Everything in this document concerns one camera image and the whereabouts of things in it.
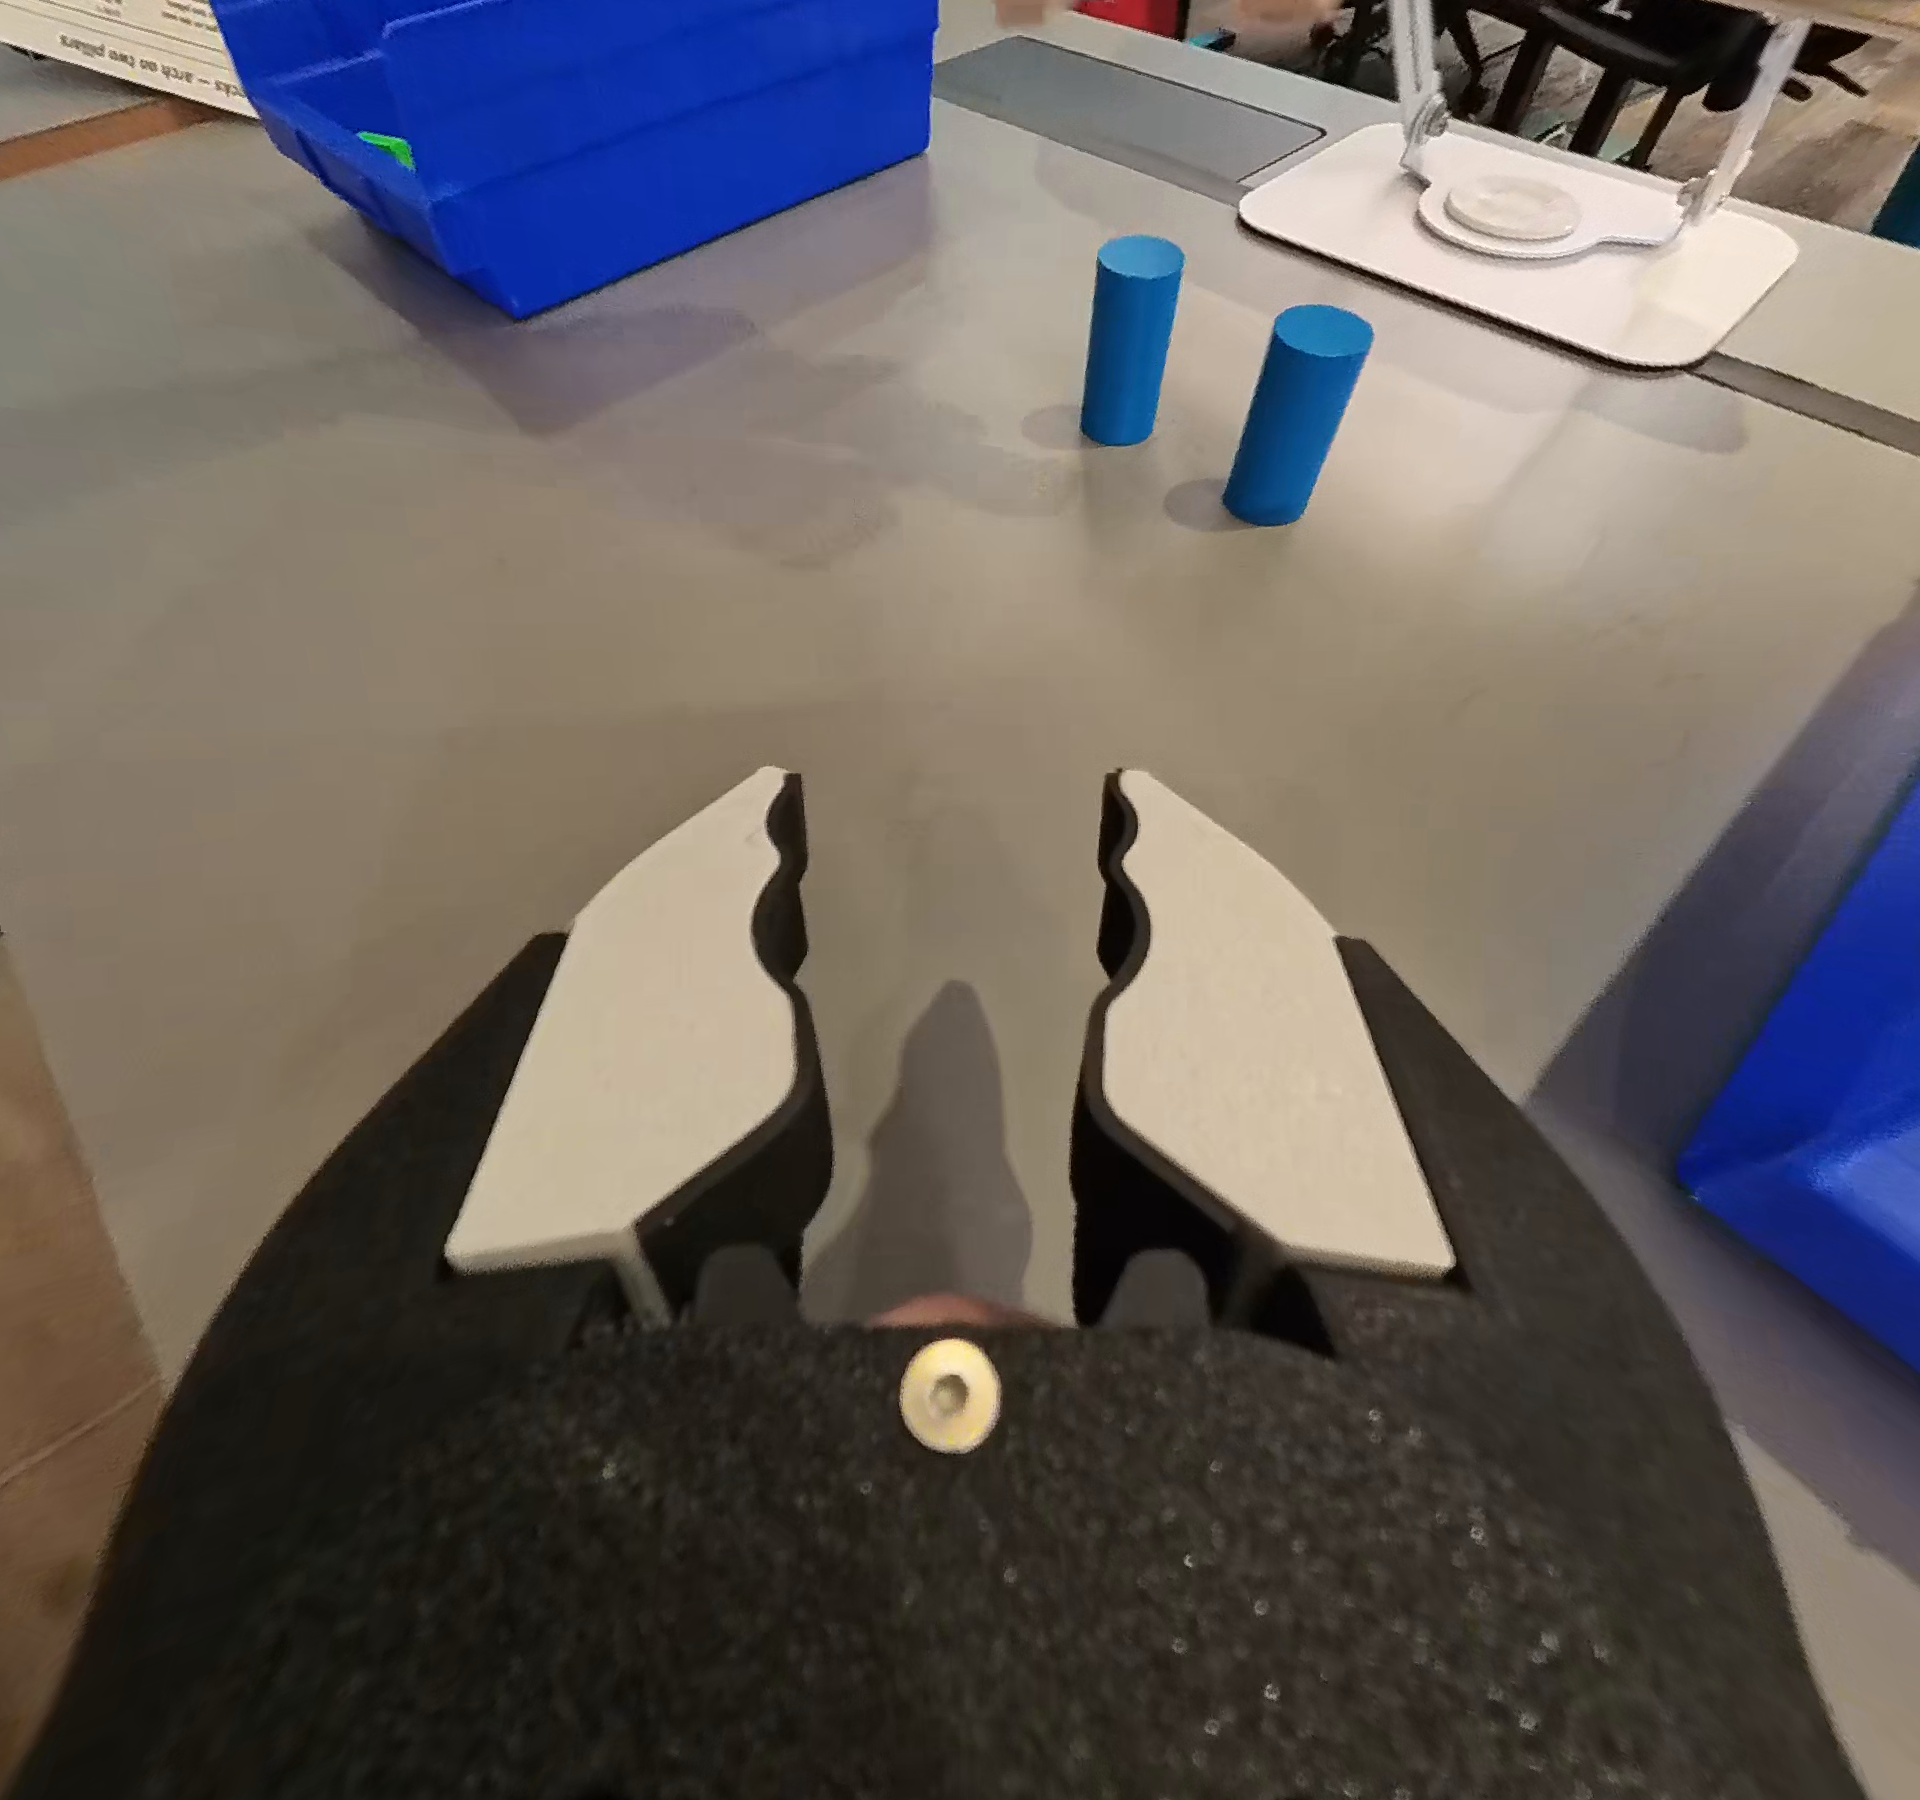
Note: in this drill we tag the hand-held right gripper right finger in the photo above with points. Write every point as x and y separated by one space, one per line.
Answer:
1268 1064

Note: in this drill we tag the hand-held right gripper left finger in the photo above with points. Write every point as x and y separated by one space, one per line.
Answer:
645 1064

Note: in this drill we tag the blue wooden cylinder block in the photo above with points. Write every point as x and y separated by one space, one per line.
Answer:
1292 421
1129 344

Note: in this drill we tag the blue plastic bin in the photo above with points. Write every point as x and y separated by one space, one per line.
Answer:
1830 1125
645 104

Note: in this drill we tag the green wooden arch block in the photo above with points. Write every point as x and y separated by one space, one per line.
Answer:
387 150

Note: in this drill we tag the white document stand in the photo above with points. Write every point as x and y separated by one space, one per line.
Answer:
1350 202

